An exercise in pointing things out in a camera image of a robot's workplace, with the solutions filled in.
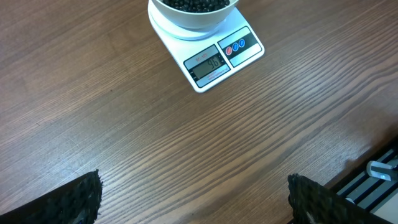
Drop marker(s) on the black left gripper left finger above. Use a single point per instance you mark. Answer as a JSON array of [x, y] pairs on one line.
[[75, 202]]

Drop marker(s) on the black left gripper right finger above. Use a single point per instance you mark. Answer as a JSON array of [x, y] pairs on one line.
[[313, 203]]

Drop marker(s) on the white digital kitchen scale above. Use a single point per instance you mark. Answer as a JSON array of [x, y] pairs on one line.
[[209, 55]]

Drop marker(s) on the white bowl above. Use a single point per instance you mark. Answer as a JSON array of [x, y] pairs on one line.
[[194, 20]]

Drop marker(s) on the black beans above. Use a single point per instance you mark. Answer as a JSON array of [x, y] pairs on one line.
[[197, 6]]

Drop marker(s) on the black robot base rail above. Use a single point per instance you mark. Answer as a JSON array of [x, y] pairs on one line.
[[370, 187]]

